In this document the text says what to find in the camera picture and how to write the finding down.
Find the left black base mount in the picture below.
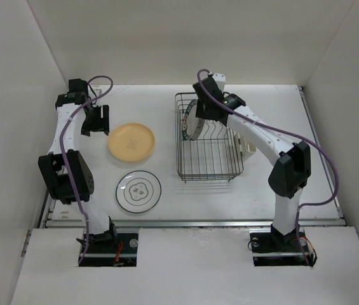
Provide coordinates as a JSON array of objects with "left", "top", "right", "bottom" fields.
[{"left": 77, "top": 227, "right": 139, "bottom": 268}]

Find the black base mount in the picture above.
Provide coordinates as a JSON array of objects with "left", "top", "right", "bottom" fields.
[
  {"left": 77, "top": 227, "right": 139, "bottom": 268},
  {"left": 248, "top": 231, "right": 318, "bottom": 267}
]

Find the white cutlery holder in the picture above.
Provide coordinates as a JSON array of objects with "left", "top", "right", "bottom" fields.
[{"left": 234, "top": 133, "right": 257, "bottom": 161}]

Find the aluminium rail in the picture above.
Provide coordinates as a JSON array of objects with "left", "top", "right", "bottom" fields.
[
  {"left": 36, "top": 191, "right": 56, "bottom": 229},
  {"left": 40, "top": 218, "right": 346, "bottom": 228},
  {"left": 298, "top": 86, "right": 344, "bottom": 219}
]

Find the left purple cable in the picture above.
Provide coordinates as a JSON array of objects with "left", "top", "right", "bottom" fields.
[{"left": 60, "top": 75, "right": 114, "bottom": 264}]

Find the wire dish rack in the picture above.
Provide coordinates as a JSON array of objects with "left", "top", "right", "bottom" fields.
[{"left": 175, "top": 92, "right": 244, "bottom": 182}]

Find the left side aluminium rail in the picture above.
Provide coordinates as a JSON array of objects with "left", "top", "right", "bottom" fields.
[{"left": 36, "top": 191, "right": 56, "bottom": 229}]

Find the right side aluminium rail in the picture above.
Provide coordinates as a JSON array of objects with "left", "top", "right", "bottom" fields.
[{"left": 298, "top": 86, "right": 344, "bottom": 219}]

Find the white plate green lettered rim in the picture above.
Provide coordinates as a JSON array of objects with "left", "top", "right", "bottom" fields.
[{"left": 182, "top": 99, "right": 205, "bottom": 140}]

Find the white plate dark rim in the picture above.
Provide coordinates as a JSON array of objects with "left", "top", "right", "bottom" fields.
[{"left": 116, "top": 170, "right": 162, "bottom": 214}]

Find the aluminium front rail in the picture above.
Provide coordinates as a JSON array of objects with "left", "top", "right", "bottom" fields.
[{"left": 40, "top": 218, "right": 346, "bottom": 228}]

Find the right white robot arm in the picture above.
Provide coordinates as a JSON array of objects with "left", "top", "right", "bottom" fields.
[{"left": 193, "top": 69, "right": 311, "bottom": 250}]

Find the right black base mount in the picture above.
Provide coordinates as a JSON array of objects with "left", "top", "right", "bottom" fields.
[{"left": 248, "top": 231, "right": 318, "bottom": 267}]

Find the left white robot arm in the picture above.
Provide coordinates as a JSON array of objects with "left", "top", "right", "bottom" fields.
[{"left": 38, "top": 79, "right": 118, "bottom": 252}]

